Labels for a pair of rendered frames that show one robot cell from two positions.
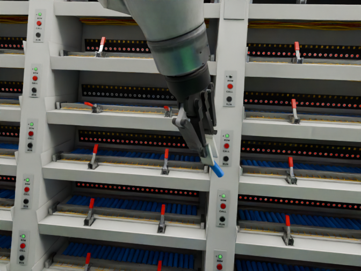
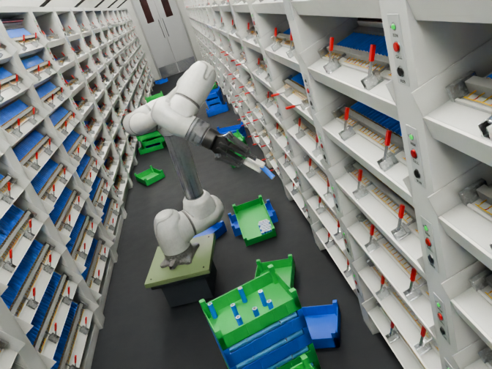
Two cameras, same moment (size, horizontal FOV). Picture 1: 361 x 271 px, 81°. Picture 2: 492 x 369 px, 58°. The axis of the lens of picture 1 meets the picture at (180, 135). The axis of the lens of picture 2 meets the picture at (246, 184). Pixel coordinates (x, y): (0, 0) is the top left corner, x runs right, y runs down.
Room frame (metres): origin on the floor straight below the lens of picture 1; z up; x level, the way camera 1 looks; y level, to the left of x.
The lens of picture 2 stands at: (0.26, -1.57, 1.42)
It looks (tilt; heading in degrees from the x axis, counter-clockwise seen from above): 23 degrees down; 84
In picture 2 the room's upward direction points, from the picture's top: 19 degrees counter-clockwise
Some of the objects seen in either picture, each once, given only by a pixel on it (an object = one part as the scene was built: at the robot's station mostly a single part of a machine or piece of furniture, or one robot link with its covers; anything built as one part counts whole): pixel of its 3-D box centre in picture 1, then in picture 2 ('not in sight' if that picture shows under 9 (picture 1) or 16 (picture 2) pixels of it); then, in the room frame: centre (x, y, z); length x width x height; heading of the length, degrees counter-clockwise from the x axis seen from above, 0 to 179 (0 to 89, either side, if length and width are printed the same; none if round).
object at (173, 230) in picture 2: not in sight; (171, 229); (0.05, 0.62, 0.39); 0.18 x 0.16 x 0.22; 19
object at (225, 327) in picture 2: not in sight; (249, 304); (0.28, -0.28, 0.44); 0.30 x 0.20 x 0.08; 8
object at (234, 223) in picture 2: not in sight; (252, 217); (0.52, 1.09, 0.04); 0.30 x 0.20 x 0.08; 176
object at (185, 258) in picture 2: not in sight; (177, 253); (0.03, 0.60, 0.26); 0.22 x 0.18 x 0.06; 65
